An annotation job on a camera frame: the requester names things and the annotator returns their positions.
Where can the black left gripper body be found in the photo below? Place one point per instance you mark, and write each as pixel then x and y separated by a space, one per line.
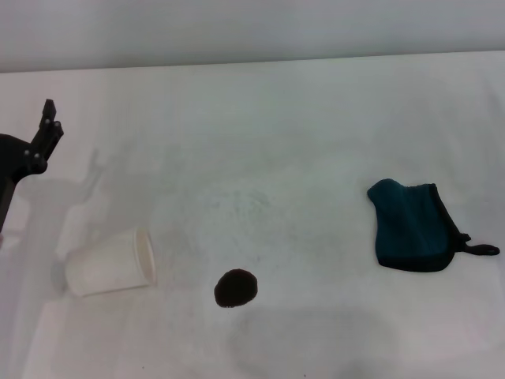
pixel 12 158

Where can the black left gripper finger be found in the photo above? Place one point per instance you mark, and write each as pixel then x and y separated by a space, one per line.
pixel 44 140

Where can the white paper cup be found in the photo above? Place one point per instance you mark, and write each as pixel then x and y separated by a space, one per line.
pixel 106 264

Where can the teal zippered pouch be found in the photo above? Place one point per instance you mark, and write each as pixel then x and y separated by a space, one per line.
pixel 406 225

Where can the dark brown round object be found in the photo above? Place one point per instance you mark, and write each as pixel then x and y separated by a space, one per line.
pixel 236 288

